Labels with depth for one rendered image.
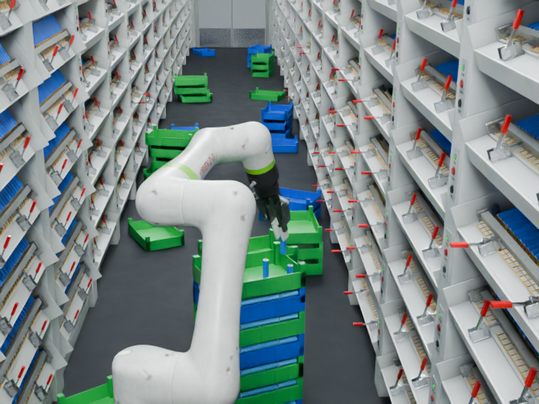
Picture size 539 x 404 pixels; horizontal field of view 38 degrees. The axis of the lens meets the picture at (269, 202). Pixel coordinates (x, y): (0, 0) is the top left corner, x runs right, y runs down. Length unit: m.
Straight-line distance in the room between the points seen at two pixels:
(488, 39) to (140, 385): 1.05
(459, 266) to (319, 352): 1.30
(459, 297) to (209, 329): 0.58
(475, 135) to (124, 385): 0.94
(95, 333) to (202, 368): 1.51
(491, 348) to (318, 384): 1.25
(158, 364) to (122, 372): 0.08
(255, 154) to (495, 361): 0.90
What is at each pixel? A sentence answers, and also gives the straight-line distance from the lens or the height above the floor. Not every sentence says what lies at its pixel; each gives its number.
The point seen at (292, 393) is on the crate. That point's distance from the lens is 2.59.
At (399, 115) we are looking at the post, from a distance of 2.41.
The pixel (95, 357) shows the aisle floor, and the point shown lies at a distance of 3.05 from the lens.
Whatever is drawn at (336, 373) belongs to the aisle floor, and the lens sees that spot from 2.91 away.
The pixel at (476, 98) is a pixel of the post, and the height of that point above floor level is 1.19.
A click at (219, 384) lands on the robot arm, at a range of 1.74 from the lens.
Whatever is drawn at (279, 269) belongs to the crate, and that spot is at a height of 0.48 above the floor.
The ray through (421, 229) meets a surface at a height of 0.72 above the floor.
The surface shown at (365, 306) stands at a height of 0.12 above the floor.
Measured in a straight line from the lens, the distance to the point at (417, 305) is 2.28.
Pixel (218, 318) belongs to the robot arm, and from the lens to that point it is 1.74.
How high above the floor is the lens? 1.52
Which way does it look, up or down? 19 degrees down
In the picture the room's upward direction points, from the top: 1 degrees clockwise
